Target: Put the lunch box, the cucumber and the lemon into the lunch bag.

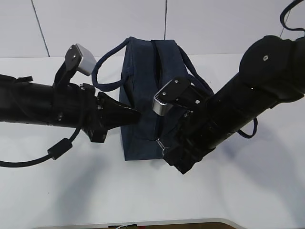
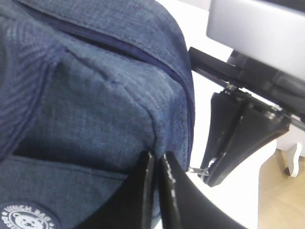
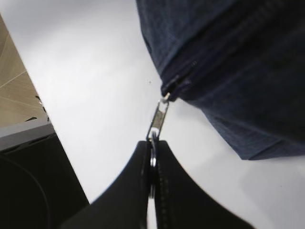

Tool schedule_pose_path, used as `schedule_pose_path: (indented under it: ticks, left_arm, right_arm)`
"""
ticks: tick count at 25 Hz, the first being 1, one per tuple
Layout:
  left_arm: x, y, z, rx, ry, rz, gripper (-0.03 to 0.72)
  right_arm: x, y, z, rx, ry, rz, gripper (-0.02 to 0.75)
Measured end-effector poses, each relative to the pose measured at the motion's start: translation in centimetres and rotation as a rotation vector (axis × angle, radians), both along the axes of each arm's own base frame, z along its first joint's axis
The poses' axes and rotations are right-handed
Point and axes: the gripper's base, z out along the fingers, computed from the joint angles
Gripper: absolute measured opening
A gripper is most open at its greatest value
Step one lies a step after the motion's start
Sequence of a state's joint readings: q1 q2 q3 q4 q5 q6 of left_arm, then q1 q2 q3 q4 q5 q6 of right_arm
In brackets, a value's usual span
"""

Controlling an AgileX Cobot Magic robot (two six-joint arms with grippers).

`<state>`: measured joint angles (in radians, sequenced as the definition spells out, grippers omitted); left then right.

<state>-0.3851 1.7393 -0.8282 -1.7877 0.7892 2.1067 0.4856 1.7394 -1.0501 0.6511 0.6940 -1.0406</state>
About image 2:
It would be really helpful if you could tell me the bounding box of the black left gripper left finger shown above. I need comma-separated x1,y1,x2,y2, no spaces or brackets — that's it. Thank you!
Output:
76,152,155,229

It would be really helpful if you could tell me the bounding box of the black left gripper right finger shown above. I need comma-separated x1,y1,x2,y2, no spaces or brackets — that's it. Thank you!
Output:
158,152,245,229

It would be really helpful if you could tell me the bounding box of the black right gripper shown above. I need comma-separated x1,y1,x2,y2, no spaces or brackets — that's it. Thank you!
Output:
188,47,305,187

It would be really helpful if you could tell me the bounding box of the navy blue fabric bag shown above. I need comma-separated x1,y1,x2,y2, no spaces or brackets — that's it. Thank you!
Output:
0,0,194,229

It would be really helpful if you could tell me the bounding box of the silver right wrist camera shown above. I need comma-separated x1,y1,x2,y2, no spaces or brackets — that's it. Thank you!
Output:
206,0,305,80

